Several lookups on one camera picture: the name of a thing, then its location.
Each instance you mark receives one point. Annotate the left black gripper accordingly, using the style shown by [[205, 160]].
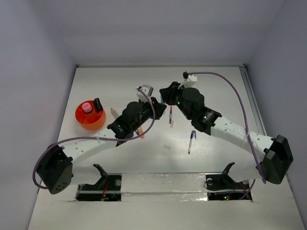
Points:
[[158, 108]]

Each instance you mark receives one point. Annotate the black green-capped highlighter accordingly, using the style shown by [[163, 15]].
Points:
[[97, 105]]

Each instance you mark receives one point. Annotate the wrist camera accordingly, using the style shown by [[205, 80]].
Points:
[[144, 89], [189, 80]]

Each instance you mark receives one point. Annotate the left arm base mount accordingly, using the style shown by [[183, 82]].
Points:
[[107, 188]]

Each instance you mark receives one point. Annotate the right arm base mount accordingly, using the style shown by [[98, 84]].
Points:
[[221, 187]]

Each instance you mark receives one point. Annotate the red gel pen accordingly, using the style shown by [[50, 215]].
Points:
[[170, 115]]

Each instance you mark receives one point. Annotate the light blue highlighter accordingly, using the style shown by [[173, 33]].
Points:
[[162, 100]]

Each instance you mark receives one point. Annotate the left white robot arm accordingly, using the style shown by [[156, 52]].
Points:
[[62, 163]]

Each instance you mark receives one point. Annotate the orange pen holder cup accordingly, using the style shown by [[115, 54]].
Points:
[[91, 121]]

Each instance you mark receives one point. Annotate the blue ballpoint pen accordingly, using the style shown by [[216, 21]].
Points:
[[192, 137]]

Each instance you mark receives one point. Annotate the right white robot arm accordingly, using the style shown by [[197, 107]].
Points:
[[274, 154]]

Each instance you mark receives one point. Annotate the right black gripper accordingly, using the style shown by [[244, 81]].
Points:
[[169, 93]]

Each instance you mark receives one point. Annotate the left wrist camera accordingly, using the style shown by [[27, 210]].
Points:
[[144, 89]]

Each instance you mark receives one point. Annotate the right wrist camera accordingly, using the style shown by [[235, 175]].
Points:
[[189, 80]]

